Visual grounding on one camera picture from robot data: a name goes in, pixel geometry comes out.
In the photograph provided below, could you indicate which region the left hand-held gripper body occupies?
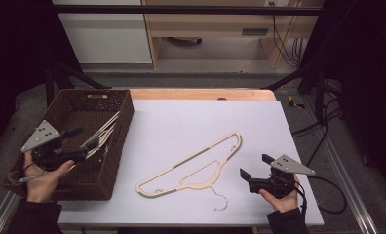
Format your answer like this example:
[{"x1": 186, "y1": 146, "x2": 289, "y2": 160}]
[{"x1": 19, "y1": 119, "x2": 74, "y2": 172}]

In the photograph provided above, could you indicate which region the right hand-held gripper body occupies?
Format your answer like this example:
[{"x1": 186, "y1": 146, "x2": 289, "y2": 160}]
[{"x1": 247, "y1": 154, "x2": 317, "y2": 200}]

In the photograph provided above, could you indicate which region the beige clothes hanger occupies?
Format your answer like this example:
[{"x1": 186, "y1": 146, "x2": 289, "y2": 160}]
[
  {"x1": 67, "y1": 111, "x2": 121, "y2": 170},
  {"x1": 135, "y1": 130, "x2": 244, "y2": 212}
]

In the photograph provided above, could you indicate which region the brown woven basket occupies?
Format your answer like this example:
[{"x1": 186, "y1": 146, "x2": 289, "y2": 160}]
[{"x1": 2, "y1": 88, "x2": 135, "y2": 202}]

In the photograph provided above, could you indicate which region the person's right hand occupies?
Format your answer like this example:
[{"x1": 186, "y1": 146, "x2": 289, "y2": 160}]
[{"x1": 258, "y1": 175, "x2": 302, "y2": 215}]

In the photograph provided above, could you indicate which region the person's left hand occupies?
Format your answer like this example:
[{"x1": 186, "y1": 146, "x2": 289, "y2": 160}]
[{"x1": 23, "y1": 152, "x2": 76, "y2": 205}]

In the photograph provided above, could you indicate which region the black metal stand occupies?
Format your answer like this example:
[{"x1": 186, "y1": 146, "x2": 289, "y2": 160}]
[
  {"x1": 264, "y1": 60, "x2": 329, "y2": 127},
  {"x1": 44, "y1": 60, "x2": 113, "y2": 107}
]

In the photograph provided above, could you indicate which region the yellow and black tool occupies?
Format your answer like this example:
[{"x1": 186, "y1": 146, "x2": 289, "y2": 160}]
[{"x1": 286, "y1": 94, "x2": 307, "y2": 110}]

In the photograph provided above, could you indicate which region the white table cover sheet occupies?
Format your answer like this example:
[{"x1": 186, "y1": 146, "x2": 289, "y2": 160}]
[{"x1": 57, "y1": 99, "x2": 326, "y2": 228}]

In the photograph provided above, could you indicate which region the black curtain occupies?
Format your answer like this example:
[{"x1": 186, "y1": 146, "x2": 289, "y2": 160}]
[
  {"x1": 299, "y1": 0, "x2": 386, "y2": 203},
  {"x1": 0, "y1": 0, "x2": 82, "y2": 158}
]

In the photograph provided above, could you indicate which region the white cabinet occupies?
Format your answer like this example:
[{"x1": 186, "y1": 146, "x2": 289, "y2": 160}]
[{"x1": 52, "y1": 0, "x2": 153, "y2": 64}]

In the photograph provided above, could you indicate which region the beige wooden desk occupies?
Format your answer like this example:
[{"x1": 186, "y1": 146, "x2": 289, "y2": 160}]
[{"x1": 141, "y1": 0, "x2": 326, "y2": 70}]

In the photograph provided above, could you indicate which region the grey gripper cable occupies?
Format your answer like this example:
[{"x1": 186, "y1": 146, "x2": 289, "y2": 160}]
[{"x1": 7, "y1": 152, "x2": 47, "y2": 187}]

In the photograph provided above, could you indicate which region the black floor cable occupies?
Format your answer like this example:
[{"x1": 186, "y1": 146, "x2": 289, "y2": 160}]
[
  {"x1": 305, "y1": 128, "x2": 328, "y2": 168},
  {"x1": 290, "y1": 97, "x2": 344, "y2": 138}
]

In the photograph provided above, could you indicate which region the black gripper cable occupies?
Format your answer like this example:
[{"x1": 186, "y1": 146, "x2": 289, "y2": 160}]
[{"x1": 292, "y1": 175, "x2": 348, "y2": 215}]

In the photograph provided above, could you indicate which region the aluminium rail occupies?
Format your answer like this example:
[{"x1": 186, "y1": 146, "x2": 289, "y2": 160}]
[
  {"x1": 0, "y1": 190, "x2": 20, "y2": 234},
  {"x1": 302, "y1": 97, "x2": 381, "y2": 234}
]

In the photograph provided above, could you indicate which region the grey drawer handle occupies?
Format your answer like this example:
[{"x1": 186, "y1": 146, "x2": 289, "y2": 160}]
[{"x1": 241, "y1": 28, "x2": 269, "y2": 36}]

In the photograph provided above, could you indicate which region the black metal frame bar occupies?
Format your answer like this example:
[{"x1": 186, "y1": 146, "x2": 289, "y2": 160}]
[{"x1": 53, "y1": 4, "x2": 324, "y2": 16}]

